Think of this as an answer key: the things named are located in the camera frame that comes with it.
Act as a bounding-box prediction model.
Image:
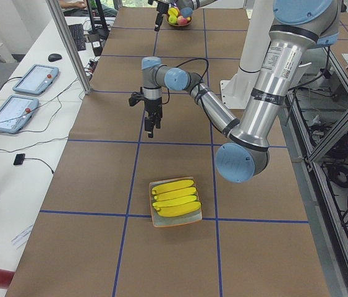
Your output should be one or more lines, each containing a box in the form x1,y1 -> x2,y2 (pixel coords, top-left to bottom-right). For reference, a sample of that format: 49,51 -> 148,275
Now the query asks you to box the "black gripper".
154,0 -> 169,32
144,98 -> 163,138

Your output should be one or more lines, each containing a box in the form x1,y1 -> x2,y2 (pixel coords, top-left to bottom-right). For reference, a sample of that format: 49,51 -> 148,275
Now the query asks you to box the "yellow banana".
156,201 -> 202,217
151,179 -> 195,195
154,187 -> 197,202
152,195 -> 197,209

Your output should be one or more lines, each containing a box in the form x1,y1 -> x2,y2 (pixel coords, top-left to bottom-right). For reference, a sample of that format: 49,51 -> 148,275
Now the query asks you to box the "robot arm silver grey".
141,1 -> 341,183
154,0 -> 214,32

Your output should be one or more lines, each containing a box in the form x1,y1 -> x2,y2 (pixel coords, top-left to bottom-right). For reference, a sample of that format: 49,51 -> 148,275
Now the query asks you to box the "woven wicker basket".
166,15 -> 192,27

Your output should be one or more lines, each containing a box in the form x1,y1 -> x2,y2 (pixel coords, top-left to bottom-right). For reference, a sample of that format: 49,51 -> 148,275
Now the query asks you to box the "green fruit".
168,15 -> 177,25

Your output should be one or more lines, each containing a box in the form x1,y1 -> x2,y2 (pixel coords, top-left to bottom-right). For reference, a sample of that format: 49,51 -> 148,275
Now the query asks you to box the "yellow starfruit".
168,7 -> 180,17

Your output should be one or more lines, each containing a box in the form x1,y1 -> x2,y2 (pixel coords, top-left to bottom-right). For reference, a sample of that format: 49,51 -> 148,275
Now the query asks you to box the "red apple back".
177,15 -> 188,26

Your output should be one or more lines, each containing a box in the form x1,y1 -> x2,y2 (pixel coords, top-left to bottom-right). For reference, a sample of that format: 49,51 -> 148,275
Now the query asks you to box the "black keyboard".
68,24 -> 86,51

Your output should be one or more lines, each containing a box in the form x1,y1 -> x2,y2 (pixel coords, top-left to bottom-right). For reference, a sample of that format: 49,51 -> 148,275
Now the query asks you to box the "black computer mouse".
48,53 -> 62,62

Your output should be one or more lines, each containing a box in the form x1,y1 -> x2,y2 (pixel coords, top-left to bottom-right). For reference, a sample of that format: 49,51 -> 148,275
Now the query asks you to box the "teach pendant far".
12,64 -> 59,95

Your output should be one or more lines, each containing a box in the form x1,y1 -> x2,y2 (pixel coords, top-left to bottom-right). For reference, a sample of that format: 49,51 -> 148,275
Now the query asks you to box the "teach pendant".
0,95 -> 39,134
12,64 -> 59,95

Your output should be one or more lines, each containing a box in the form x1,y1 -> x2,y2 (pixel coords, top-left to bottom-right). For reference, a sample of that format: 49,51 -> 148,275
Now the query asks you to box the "small black puck device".
13,153 -> 25,166

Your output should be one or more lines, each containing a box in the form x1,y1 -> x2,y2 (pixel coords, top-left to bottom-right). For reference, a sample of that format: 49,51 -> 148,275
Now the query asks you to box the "teach pendant near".
0,95 -> 39,134

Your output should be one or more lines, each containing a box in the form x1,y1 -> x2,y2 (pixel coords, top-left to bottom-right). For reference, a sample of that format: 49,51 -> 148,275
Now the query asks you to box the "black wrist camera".
128,92 -> 145,106

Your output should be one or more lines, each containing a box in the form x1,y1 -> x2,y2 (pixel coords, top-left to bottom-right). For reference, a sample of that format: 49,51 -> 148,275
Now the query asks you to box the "black braided cable left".
161,58 -> 210,108

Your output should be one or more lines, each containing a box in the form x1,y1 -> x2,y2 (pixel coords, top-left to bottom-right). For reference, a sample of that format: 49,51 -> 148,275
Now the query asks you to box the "black USB hub with cables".
87,59 -> 98,73

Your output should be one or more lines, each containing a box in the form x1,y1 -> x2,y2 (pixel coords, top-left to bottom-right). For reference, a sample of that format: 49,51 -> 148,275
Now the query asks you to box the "aluminium frame post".
46,0 -> 91,95

